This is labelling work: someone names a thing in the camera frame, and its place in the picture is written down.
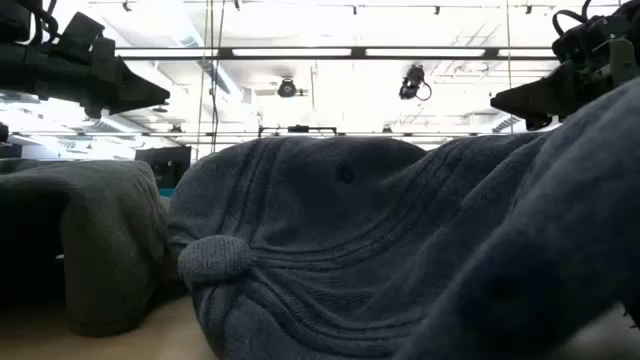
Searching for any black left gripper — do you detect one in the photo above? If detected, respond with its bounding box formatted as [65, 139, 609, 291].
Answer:
[47, 34, 171, 120]

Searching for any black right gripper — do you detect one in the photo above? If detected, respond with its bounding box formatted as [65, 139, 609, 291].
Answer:
[490, 39, 640, 132]

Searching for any dark olive grey hat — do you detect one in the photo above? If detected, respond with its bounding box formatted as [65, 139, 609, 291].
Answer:
[0, 158, 174, 337]

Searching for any black monitor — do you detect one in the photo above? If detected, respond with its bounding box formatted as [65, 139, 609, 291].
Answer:
[134, 146, 192, 190]

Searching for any blue denim cap with button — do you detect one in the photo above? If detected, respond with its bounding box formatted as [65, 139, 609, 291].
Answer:
[167, 134, 556, 360]

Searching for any thin vertical cable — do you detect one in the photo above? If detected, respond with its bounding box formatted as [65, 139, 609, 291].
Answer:
[504, 0, 513, 134]

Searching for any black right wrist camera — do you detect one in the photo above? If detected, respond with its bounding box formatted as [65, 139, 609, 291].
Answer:
[552, 15, 604, 64]

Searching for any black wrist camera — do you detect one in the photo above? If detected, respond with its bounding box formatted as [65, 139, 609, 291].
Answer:
[53, 10, 107, 51]
[552, 15, 604, 64]

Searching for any black hanging cable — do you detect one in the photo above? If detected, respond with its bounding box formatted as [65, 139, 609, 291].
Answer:
[208, 0, 226, 154]

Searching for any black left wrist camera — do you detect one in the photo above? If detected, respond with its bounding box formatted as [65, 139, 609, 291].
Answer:
[53, 10, 107, 51]

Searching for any black camera with cable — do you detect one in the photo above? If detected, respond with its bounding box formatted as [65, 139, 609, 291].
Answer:
[398, 63, 433, 103]

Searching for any thin horizontal rail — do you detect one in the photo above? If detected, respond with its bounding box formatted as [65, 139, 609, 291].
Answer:
[9, 130, 501, 139]

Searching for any round black overhead camera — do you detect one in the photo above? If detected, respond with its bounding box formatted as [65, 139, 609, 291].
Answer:
[277, 77, 298, 99]

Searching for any black rail bracket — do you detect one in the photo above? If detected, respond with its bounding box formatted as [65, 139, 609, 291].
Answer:
[258, 124, 339, 139]

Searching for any black horizontal frame bar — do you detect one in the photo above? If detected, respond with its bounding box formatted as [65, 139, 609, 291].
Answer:
[114, 46, 559, 62]

